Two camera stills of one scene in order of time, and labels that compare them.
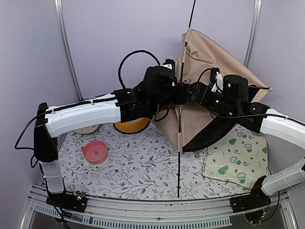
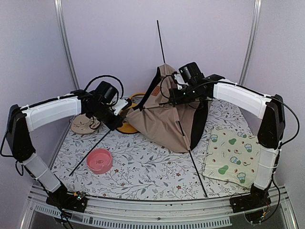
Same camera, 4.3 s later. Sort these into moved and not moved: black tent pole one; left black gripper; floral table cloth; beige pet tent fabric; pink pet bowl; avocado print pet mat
Moved: beige pet tent fabric; pink pet bowl; black tent pole one; left black gripper
Not moved: avocado print pet mat; floral table cloth
